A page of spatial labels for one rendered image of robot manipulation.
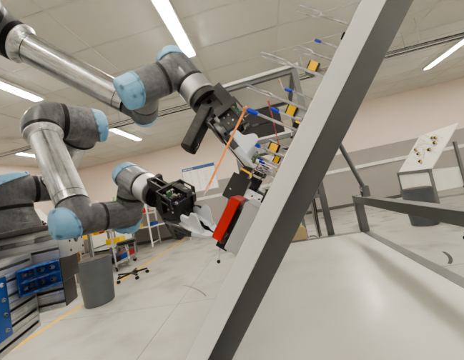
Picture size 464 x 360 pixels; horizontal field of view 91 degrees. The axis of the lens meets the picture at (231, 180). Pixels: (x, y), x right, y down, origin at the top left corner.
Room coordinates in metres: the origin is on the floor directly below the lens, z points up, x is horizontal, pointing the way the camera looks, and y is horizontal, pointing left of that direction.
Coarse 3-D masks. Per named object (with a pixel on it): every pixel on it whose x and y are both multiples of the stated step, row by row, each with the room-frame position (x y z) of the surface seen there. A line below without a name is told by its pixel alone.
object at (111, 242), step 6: (90, 234) 4.95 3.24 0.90; (114, 234) 5.77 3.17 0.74; (132, 234) 5.73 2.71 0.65; (90, 240) 4.95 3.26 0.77; (108, 240) 5.31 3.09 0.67; (114, 240) 5.28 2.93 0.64; (120, 240) 5.29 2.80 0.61; (102, 246) 5.19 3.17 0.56; (108, 246) 4.97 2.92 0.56; (114, 252) 4.92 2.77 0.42; (120, 252) 5.56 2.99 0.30; (126, 252) 5.44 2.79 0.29; (132, 252) 5.67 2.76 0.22; (114, 258) 4.91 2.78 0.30; (120, 258) 5.16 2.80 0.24; (126, 258) 5.29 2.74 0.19; (114, 264) 4.91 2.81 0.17
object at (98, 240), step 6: (102, 234) 5.88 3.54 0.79; (108, 234) 5.82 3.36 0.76; (120, 234) 6.32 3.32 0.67; (126, 234) 6.58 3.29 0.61; (96, 240) 5.90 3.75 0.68; (102, 240) 5.88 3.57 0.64; (90, 246) 5.88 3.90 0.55; (96, 246) 5.90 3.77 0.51; (114, 246) 6.00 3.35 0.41; (90, 252) 5.87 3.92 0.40
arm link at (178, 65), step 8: (168, 48) 0.51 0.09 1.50; (176, 48) 0.52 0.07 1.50; (160, 56) 0.51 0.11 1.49; (168, 56) 0.51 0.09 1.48; (176, 56) 0.51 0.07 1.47; (184, 56) 0.52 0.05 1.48; (168, 64) 0.50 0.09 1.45; (176, 64) 0.50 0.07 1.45; (184, 64) 0.50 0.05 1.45; (192, 64) 0.52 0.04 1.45; (168, 72) 0.50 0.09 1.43; (176, 72) 0.50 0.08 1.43; (184, 72) 0.50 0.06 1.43; (192, 72) 0.50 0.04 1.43; (200, 72) 0.52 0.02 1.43; (176, 80) 0.51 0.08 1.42; (176, 88) 0.52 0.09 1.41
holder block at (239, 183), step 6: (234, 174) 0.48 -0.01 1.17; (234, 180) 0.48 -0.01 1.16; (240, 180) 0.47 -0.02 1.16; (246, 180) 0.47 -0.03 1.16; (228, 186) 0.48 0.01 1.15; (234, 186) 0.47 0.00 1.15; (240, 186) 0.47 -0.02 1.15; (246, 186) 0.47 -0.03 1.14; (228, 192) 0.47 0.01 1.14; (234, 192) 0.47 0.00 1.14; (240, 192) 0.47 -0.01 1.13; (228, 198) 0.47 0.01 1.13
